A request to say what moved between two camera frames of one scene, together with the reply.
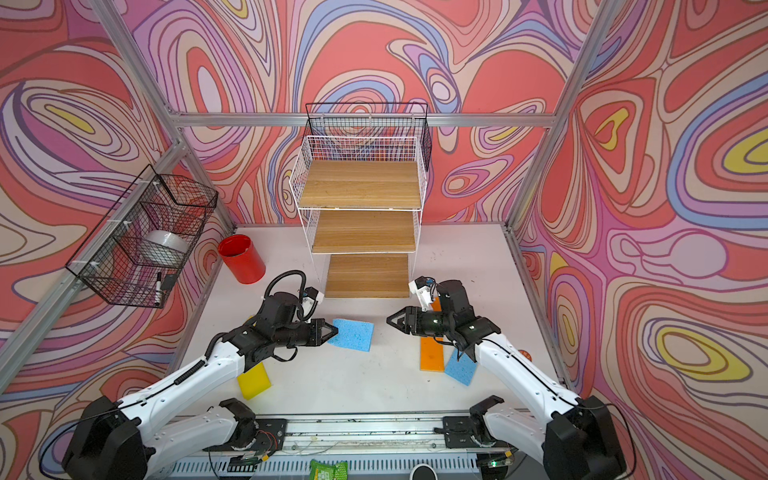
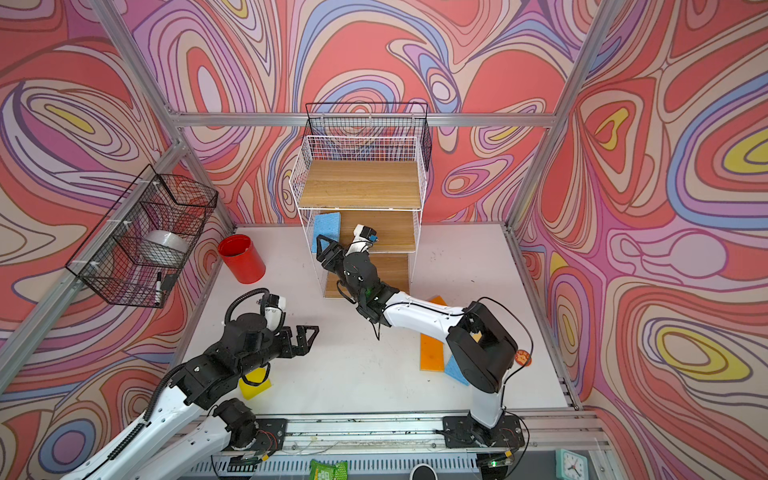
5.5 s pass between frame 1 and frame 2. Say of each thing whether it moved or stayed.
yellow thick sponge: stayed
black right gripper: moved
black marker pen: stayed
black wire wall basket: stayed
